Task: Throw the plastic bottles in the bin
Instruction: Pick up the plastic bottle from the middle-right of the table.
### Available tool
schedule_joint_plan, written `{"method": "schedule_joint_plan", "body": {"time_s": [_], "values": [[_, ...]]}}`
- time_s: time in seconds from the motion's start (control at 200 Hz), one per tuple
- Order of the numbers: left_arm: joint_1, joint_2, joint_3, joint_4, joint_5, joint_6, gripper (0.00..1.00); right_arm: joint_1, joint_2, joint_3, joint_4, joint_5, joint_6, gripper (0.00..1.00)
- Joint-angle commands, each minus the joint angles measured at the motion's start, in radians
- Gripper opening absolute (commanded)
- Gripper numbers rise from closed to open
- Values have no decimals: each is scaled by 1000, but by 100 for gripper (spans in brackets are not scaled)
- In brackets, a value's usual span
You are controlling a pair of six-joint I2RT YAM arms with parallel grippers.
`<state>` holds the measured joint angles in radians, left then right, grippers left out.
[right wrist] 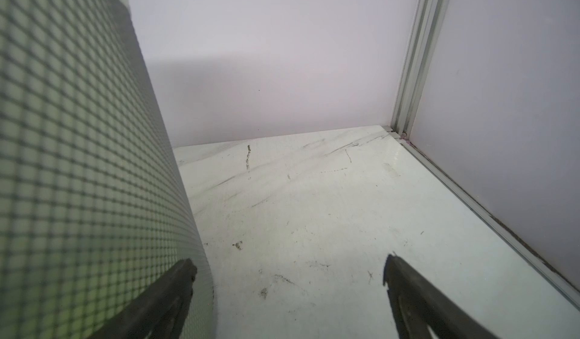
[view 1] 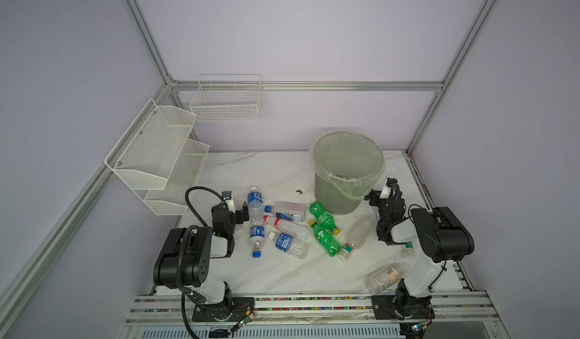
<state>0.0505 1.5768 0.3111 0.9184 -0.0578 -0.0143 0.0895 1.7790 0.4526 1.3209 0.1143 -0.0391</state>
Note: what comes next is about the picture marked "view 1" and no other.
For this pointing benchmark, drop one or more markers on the clear bottle green red cap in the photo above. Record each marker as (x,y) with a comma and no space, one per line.
(357,236)

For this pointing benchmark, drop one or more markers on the grey mesh waste bin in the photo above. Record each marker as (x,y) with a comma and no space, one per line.
(346,176)

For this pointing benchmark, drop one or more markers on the white mesh shelf basket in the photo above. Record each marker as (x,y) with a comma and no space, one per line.
(185,174)
(146,155)

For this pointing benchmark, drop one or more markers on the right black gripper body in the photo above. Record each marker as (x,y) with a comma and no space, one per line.
(381,218)

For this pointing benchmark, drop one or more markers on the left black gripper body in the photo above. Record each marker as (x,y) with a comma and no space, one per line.
(231,229)

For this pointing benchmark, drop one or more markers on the lower white mesh shelf basket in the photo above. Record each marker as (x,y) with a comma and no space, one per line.
(185,174)

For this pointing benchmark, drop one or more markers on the aluminium front rail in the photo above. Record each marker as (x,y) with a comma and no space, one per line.
(449,315)

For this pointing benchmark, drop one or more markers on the upper white mesh shelf basket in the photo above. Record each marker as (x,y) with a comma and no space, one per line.
(146,155)

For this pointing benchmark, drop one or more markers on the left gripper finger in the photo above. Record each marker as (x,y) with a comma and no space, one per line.
(245,211)
(240,216)

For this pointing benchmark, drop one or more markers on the clear bottle green band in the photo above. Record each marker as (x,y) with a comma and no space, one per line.
(408,251)

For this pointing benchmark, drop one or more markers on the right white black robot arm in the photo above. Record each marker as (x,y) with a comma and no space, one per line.
(442,238)

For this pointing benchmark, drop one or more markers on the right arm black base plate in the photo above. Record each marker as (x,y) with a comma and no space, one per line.
(390,307)

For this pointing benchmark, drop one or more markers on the translucent green bin liner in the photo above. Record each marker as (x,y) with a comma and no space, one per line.
(349,157)

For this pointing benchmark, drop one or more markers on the green bottle upper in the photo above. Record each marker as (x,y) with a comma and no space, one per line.
(324,218)

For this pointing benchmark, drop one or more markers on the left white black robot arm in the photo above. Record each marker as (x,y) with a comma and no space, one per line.
(184,260)

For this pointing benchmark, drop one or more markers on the clear bottle white label front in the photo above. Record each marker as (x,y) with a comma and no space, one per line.
(383,278)

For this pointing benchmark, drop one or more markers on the clear bottle blue label angled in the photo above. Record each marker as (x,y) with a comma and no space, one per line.
(289,245)

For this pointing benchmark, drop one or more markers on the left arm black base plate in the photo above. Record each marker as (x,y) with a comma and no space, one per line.
(233,310)

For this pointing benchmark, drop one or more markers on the white wire wall basket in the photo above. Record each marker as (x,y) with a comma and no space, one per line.
(227,98)

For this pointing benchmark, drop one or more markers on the clear bottle red white label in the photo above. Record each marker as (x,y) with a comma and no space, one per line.
(287,227)

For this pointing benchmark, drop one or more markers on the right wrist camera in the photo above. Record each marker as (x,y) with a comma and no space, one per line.
(385,194)

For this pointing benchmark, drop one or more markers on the clear bottle blue cap lower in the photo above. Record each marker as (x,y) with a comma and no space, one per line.
(257,237)

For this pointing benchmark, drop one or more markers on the clear bottle blue cap sideways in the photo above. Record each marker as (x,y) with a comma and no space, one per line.
(288,211)

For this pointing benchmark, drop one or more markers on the green bottle lower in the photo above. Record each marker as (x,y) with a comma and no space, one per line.
(325,238)

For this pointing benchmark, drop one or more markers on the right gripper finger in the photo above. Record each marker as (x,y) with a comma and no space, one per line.
(392,186)
(373,198)

